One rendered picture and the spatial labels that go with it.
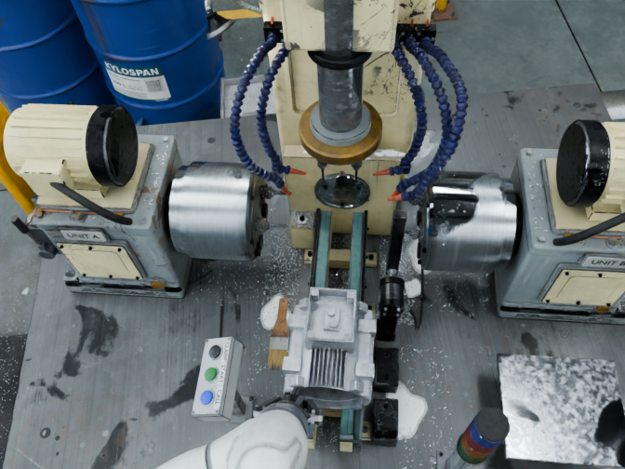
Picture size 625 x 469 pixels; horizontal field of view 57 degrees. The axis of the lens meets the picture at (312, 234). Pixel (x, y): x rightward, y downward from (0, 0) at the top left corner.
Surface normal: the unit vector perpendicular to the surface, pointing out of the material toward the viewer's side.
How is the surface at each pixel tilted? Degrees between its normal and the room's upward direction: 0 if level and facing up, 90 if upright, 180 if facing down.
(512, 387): 0
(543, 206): 0
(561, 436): 0
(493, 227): 39
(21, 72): 90
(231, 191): 13
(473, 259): 77
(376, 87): 90
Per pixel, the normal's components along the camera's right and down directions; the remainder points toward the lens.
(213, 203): -0.07, -0.14
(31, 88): 0.13, 0.84
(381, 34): -0.08, 0.84
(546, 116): -0.04, -0.53
